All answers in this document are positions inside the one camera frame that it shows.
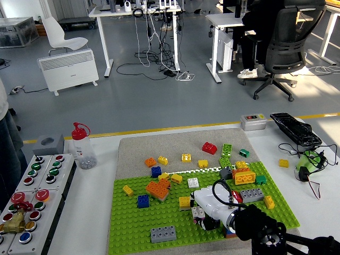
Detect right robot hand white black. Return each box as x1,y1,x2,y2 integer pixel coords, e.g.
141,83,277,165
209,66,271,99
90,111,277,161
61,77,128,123
189,186,237,232

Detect green studded baseplate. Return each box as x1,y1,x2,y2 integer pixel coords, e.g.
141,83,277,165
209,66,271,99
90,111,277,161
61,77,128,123
107,160,301,255

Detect yellow on white brick stack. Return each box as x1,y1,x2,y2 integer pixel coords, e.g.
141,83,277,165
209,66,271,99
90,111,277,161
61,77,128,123
178,195,192,211

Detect yellow two-by-four brick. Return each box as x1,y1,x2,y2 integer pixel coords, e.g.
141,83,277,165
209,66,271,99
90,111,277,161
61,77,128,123
234,171,257,185

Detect grey two-by-four brick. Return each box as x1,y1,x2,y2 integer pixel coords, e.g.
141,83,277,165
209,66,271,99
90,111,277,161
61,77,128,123
150,225,177,244
240,188,265,204

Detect orange layered brick stack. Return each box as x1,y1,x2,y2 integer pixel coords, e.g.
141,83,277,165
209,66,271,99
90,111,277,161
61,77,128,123
145,177,171,202

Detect grey-brown mat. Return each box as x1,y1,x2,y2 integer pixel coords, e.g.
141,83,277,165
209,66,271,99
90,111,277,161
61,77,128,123
106,128,303,255

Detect black wrapped keyboard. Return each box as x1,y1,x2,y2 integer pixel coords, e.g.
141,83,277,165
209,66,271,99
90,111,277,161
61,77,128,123
270,112,323,147

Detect clear bottle red cap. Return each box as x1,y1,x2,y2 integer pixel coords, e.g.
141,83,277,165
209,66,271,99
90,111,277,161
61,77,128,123
71,122,98,170

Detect grey four-button control box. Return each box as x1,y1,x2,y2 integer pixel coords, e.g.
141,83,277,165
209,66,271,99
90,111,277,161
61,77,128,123
36,153,78,192
15,155,54,192

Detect white computer tower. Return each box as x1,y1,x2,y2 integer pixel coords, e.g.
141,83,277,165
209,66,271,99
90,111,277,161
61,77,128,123
217,29,234,74

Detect seated person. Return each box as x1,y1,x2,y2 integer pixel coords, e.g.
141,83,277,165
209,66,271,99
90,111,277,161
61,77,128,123
237,0,287,80

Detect grey block round hole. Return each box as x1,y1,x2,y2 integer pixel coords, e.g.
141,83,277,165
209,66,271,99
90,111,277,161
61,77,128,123
32,133,65,157

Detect grey emergency-stop button box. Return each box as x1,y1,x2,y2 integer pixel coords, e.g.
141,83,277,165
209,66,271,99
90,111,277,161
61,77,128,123
0,190,37,255
7,189,66,255

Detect black mesh office chair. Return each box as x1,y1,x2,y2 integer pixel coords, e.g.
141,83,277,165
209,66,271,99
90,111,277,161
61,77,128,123
240,0,327,103

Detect white standing desk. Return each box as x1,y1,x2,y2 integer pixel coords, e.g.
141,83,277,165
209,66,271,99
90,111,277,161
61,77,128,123
308,4,340,66
88,4,182,79
206,12,249,84

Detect white panel heater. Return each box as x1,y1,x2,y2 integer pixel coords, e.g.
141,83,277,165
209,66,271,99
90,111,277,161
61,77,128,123
37,48,100,97

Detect brass valve red handwheel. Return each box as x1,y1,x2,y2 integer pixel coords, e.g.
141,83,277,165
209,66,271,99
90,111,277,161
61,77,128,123
2,201,34,234

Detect white plastic chair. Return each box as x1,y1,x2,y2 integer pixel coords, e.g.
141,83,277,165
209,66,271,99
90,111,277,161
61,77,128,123
41,16,89,56

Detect black swivel chair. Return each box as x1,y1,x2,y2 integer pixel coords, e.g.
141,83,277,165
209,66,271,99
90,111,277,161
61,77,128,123
7,107,22,132

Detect black wheeled dolly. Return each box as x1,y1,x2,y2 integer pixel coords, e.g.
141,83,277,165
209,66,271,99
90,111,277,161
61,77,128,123
57,16,97,32

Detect grey floor socket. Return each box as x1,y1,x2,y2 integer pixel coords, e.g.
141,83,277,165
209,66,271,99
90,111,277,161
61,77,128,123
8,84,25,96

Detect clear storage crate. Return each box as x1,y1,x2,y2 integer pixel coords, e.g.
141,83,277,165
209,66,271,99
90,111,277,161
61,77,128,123
0,16,40,49

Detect grey switch box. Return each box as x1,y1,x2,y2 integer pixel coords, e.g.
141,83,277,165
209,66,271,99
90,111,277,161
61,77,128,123
240,114,268,132

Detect black servo with wires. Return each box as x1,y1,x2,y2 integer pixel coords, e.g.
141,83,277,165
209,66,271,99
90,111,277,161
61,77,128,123
294,166,322,200

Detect black plug with cord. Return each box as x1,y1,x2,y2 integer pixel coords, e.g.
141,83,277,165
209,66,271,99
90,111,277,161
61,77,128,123
278,142,338,167

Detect tangled desk cables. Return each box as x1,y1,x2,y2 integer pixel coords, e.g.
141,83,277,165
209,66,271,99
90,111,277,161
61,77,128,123
116,7,196,82

